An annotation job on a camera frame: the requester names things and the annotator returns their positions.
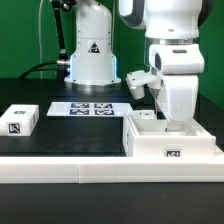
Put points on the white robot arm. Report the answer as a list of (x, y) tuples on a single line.
[(165, 22)]

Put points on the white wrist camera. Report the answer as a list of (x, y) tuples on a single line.
[(138, 79)]

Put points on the white L-shaped fence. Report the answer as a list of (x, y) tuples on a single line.
[(111, 169)]

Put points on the white base tag plate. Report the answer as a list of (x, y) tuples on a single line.
[(87, 109)]

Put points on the white cabinet top block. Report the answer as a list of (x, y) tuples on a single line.
[(19, 120)]

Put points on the white cabinet body box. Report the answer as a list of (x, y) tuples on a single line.
[(144, 138)]

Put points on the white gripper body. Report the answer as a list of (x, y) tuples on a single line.
[(178, 67)]

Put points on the white cabinet door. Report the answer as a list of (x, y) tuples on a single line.
[(144, 114)]

